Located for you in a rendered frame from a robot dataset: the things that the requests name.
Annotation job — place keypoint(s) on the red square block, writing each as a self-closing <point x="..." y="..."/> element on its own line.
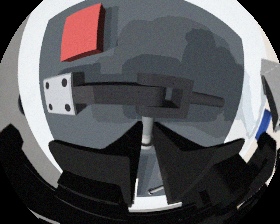
<point x="83" y="33"/>

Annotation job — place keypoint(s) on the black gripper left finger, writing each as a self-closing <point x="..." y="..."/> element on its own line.
<point x="106" y="165"/>

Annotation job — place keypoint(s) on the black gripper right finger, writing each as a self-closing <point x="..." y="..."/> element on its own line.
<point x="183" y="163"/>

